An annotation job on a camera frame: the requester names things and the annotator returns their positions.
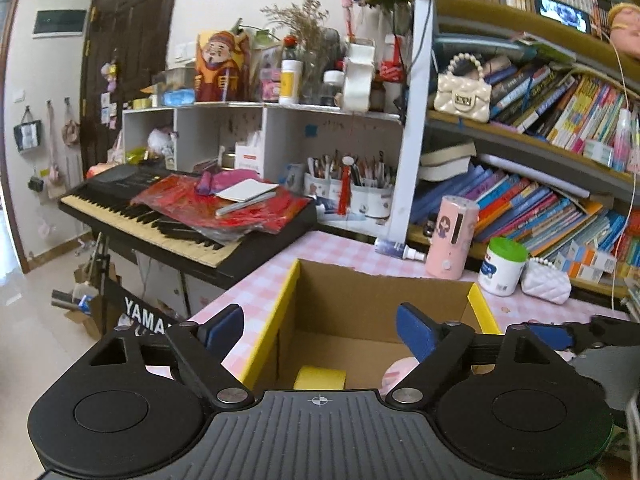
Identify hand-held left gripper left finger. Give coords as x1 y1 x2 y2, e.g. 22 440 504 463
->
82 304 257 409

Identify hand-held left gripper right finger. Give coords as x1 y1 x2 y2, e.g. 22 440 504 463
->
382 302 576 409

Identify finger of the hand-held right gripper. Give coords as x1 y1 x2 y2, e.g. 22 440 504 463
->
527 321 608 356

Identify yellow cardboard box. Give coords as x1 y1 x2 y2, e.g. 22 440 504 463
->
239 258 503 393

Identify pink soft item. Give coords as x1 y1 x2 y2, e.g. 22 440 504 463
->
380 357 417 397

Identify yellow sponge block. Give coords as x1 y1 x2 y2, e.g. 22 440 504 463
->
294 366 347 390

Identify white quilted pouch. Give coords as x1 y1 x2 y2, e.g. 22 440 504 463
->
520 257 572 306

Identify white jar green lid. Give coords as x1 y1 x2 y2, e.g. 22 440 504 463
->
477 236 529 297

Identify stack of small medicine boxes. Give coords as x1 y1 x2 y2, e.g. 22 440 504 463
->
552 240 619 282

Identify black keyboard stand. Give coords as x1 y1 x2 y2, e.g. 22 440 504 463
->
86 230 183 341

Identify pink cylinder humidifier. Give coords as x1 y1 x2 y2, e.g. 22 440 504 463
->
425 195 480 281

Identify pink checkered table mat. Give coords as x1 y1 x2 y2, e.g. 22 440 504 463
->
190 230 632 396

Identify row of blue red books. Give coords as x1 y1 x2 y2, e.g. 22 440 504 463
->
412 165 626 261

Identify red plastic bag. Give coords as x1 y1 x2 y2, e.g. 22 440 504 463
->
131 172 311 236

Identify white notebook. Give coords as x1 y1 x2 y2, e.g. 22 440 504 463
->
214 179 280 205

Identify white pen holder set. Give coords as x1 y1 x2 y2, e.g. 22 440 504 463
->
302 152 396 221

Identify magenta cloth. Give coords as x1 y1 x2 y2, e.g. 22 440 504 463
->
195 170 261 196

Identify red and white box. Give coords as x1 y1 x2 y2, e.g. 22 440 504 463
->
234 132 266 176

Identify thick dark book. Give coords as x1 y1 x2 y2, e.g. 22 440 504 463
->
419 142 478 182

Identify black electronic keyboard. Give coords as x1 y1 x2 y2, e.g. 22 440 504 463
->
59 164 318 291

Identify white desk shelf organizer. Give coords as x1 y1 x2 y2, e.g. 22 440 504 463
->
122 101 406 222

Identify row of colourful leaning books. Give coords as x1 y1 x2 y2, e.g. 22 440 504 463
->
487 62 640 173

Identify white quilted pearl handbag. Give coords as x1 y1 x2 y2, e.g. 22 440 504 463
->
433 54 492 124

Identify white bottle yellow label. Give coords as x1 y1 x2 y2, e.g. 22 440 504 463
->
278 59 304 106

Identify white ribbon roll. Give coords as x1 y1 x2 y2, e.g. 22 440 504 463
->
341 42 376 112

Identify small jar white lid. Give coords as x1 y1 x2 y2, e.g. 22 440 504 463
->
320 70 346 107

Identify fortune god figure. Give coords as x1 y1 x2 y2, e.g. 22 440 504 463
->
194 31 251 103

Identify dark hanging tote bag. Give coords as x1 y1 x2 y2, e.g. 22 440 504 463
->
14 107 43 153

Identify dried flower bunch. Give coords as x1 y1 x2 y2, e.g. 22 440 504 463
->
260 0 332 61

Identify doll head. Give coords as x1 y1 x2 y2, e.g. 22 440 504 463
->
607 2 640 59

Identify dark wooden door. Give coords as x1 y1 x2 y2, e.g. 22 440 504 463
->
80 0 183 171

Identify phone on shelf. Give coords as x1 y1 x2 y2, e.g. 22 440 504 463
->
535 0 591 34

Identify wooden bookshelf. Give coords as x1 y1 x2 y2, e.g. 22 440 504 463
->
407 0 640 313

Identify white electrical panel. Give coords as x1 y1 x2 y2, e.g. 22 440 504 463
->
32 9 88 39

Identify white shelf post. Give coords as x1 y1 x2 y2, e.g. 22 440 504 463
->
387 0 437 244

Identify white cable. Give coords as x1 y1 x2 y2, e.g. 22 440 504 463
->
607 35 632 307

